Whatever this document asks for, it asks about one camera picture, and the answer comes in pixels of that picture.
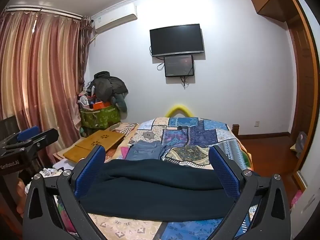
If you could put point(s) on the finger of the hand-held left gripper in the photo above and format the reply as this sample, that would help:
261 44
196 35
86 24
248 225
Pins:
42 140
27 133

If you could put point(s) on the large black wall television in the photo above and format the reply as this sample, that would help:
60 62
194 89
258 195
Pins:
175 40

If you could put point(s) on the white air conditioner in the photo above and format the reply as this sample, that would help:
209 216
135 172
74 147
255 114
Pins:
115 17

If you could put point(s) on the striped pink curtain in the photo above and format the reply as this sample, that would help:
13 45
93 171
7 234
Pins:
45 67

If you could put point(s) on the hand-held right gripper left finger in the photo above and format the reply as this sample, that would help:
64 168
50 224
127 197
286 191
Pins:
91 170

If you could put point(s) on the wooden lap desk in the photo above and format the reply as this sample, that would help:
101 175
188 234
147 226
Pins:
100 140

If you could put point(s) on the striped cloth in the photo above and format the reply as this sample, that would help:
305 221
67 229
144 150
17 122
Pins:
125 127

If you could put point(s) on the brown wooden door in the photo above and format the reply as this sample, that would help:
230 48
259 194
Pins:
302 80

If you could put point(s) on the pink cloth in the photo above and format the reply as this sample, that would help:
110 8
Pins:
296 198

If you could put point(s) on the small black wall monitor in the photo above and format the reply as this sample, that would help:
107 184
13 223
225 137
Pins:
178 66

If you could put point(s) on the dark teal fleece pants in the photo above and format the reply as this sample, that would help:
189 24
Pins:
155 190

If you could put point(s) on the orange box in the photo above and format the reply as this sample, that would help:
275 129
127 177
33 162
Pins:
101 105

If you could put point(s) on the green patterned storage bag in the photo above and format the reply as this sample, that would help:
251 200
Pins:
100 117

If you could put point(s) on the yellow foam arch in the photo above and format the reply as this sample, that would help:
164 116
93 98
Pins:
178 107

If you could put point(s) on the white curtain rail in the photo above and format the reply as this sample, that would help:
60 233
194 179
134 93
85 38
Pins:
45 11

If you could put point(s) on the blue jeans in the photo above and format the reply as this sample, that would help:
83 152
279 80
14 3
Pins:
145 150

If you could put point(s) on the grey bag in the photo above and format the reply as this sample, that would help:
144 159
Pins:
301 143

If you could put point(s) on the wooden bed post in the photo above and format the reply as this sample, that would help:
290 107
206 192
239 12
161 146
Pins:
235 131

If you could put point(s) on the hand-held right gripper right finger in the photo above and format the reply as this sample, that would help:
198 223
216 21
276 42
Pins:
225 172

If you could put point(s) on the white box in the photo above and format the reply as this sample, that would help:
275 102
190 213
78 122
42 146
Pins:
61 166

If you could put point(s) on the pile of assorted clutter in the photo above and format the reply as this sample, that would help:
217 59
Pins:
86 97

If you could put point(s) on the wooden overhead cabinet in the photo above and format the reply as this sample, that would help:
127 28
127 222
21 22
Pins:
265 0

